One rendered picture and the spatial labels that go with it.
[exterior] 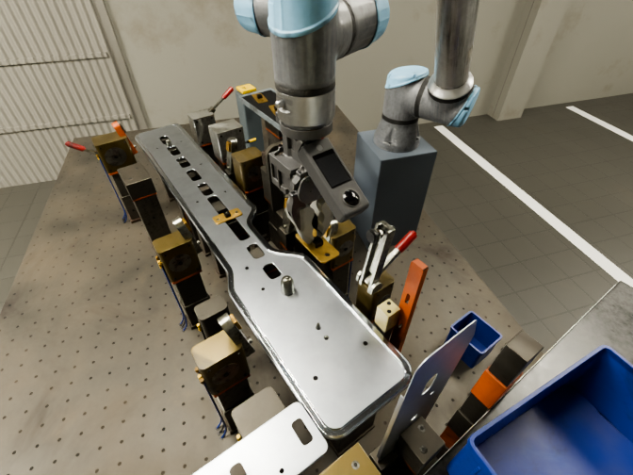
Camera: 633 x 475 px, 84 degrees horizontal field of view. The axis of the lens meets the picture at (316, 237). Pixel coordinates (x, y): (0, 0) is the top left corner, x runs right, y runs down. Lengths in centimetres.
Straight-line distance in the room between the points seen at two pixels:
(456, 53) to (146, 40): 252
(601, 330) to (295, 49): 82
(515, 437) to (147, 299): 110
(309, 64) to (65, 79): 293
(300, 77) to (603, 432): 74
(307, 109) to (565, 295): 228
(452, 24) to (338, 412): 82
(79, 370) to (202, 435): 43
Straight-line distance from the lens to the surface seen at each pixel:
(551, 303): 247
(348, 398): 73
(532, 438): 76
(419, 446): 64
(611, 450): 82
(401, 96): 112
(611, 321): 99
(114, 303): 138
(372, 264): 77
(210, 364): 73
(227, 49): 317
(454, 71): 101
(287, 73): 44
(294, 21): 42
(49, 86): 333
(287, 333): 79
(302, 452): 70
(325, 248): 59
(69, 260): 162
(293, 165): 51
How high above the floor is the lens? 167
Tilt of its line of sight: 43 degrees down
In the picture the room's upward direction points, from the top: straight up
